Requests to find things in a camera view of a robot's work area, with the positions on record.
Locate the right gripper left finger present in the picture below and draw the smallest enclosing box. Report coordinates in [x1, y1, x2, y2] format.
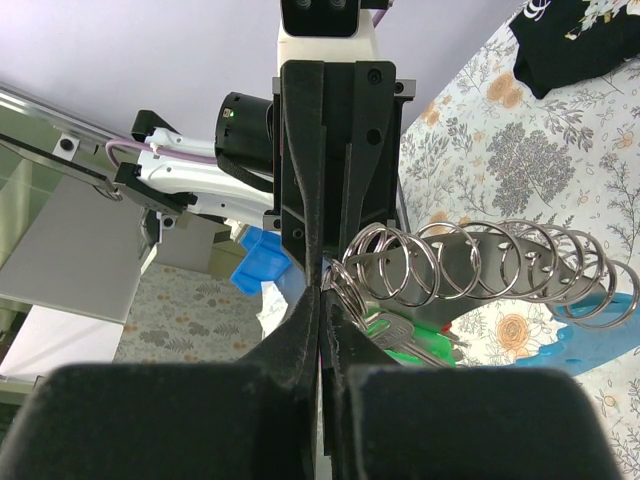
[1, 287, 320, 479]

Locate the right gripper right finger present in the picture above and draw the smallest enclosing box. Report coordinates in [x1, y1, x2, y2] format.
[321, 291, 620, 479]

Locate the black floral cloth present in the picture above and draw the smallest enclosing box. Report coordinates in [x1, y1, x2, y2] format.
[509, 0, 639, 99]

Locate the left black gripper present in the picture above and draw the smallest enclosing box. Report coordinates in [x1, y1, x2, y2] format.
[275, 60, 415, 289]

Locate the blue plastic bin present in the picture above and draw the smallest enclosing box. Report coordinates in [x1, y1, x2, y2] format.
[230, 226, 291, 296]

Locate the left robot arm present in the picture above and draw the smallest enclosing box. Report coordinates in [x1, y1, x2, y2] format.
[114, 60, 416, 282]

